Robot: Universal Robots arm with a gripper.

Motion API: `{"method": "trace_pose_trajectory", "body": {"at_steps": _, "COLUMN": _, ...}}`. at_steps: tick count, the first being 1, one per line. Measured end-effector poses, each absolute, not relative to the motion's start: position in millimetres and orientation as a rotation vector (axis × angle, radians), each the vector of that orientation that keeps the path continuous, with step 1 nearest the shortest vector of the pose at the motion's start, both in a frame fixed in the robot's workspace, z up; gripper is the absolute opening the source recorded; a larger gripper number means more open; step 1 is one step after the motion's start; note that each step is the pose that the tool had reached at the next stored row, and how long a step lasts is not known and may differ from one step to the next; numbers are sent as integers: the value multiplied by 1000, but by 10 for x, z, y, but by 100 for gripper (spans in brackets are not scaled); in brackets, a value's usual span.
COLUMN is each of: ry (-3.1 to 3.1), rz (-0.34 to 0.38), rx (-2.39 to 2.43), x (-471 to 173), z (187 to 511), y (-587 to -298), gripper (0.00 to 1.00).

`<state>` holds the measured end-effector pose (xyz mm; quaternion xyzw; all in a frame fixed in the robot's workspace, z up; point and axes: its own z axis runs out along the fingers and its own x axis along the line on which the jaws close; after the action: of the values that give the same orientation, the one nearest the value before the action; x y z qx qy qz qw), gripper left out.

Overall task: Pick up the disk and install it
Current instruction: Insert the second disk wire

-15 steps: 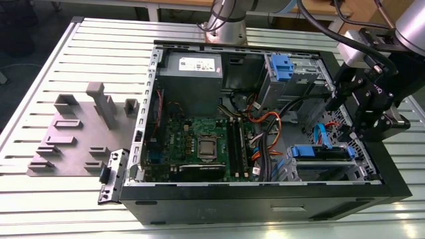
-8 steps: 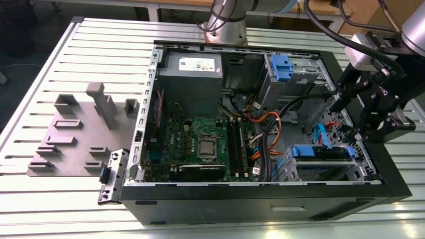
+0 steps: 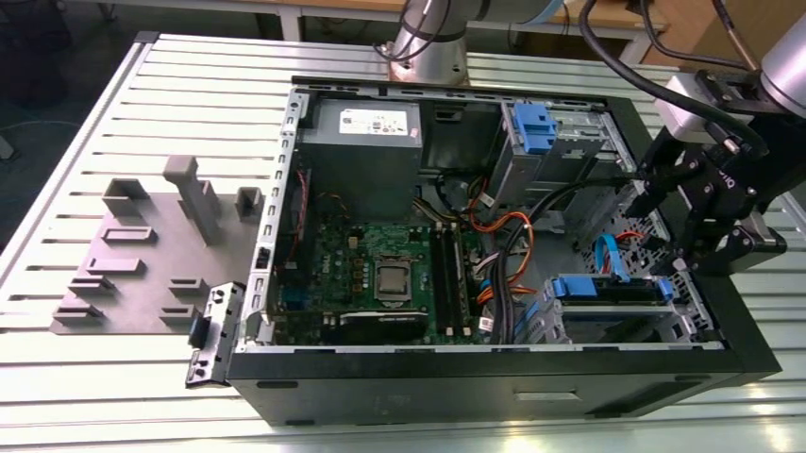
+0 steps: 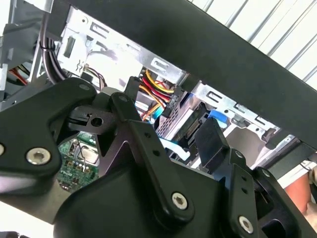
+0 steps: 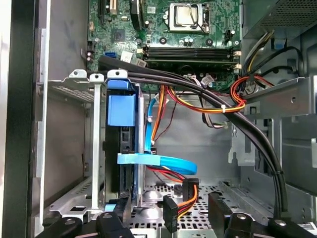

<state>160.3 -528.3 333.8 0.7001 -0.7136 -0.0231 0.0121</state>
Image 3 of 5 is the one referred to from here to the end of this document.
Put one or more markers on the black graphics card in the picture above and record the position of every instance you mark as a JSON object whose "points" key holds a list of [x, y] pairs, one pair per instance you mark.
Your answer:
{"points": [[377, 325]]}

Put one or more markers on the silver CPU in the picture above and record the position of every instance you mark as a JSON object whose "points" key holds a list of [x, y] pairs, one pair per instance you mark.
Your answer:
{"points": [[391, 282]]}

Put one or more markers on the black open PC case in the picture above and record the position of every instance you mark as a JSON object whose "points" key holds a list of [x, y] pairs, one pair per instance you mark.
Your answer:
{"points": [[440, 391]]}

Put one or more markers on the small silver side camera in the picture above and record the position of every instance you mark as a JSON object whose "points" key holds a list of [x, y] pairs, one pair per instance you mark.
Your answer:
{"points": [[768, 239]]}

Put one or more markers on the green motherboard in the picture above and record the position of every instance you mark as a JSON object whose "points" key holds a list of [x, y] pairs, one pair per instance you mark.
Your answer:
{"points": [[343, 250]]}

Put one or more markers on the metal disk bay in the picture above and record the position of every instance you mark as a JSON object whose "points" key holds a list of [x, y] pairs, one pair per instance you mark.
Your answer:
{"points": [[613, 310]]}

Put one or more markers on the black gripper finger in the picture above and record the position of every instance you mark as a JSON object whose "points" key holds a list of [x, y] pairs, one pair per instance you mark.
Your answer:
{"points": [[711, 255], [655, 191]]}

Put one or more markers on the black RAM slot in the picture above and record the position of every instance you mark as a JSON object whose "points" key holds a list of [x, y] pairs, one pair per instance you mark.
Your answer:
{"points": [[445, 278]]}

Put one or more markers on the metal optical drive cage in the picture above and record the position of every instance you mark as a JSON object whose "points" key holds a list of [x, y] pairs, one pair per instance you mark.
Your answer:
{"points": [[565, 156]]}

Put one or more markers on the wooden desk white frame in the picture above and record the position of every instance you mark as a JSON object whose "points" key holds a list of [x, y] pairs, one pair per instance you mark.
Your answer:
{"points": [[619, 16]]}

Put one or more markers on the hard disk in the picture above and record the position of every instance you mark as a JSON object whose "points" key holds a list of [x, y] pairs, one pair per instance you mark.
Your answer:
{"points": [[575, 285]]}

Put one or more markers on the brown wooden cabinet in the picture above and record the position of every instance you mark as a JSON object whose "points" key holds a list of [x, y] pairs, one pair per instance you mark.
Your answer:
{"points": [[774, 19]]}

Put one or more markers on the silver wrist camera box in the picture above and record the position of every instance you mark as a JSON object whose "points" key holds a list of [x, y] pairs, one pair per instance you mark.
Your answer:
{"points": [[679, 113]]}

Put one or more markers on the grey power supply unit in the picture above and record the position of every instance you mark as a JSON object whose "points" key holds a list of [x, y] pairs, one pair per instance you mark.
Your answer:
{"points": [[359, 179]]}

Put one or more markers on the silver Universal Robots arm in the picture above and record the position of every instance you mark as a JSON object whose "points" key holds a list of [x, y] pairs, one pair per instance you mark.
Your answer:
{"points": [[433, 56]]}

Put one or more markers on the black hinged card bracket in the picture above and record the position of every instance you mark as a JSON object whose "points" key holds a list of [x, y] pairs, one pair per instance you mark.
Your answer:
{"points": [[216, 330]]}

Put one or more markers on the grey parts rack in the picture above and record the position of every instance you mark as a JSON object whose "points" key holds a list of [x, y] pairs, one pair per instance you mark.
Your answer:
{"points": [[144, 292]]}

